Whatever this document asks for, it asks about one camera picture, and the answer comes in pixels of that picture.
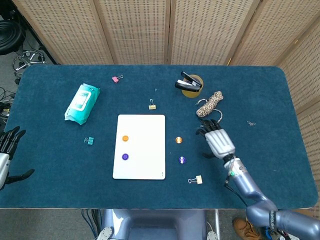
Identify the woven wooden folding screen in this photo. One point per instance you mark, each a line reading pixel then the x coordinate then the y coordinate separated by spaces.
pixel 140 30

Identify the orange round magnet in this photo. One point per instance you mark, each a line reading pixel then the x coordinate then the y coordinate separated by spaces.
pixel 178 140
pixel 125 138

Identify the white rectangular board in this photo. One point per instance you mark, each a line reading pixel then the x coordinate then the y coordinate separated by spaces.
pixel 145 150

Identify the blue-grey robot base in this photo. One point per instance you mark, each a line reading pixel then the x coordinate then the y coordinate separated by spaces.
pixel 155 225

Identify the large gold binder clip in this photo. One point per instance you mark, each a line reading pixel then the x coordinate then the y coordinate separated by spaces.
pixel 199 179

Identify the purple round magnet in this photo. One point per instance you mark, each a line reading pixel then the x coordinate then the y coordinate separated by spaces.
pixel 182 160
pixel 125 156

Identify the black stapler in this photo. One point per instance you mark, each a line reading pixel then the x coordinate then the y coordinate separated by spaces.
pixel 186 85

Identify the green wet wipes pack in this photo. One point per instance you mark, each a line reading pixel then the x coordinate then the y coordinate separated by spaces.
pixel 81 105

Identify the small gold binder clip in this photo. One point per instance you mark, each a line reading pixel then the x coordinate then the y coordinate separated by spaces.
pixel 152 107

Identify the brown leather shoe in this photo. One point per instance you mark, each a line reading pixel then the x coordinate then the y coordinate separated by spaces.
pixel 242 227

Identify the yellow tape roll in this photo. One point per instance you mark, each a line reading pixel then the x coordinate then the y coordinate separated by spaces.
pixel 191 94

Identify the chrome chair base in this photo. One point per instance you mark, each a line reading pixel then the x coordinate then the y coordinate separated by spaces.
pixel 26 57

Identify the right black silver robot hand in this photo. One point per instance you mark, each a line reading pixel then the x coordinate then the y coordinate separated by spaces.
pixel 220 143

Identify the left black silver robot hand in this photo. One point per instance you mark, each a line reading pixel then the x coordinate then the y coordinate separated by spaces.
pixel 3 165

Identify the teal binder clip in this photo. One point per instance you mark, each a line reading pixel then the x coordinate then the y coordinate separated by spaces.
pixel 90 141

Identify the dark blue table mat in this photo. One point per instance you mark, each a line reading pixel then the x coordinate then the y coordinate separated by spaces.
pixel 50 155

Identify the pink binder clip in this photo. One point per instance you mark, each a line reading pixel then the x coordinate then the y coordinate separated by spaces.
pixel 115 79

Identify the metal paper clip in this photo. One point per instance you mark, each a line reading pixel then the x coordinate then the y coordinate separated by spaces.
pixel 250 123

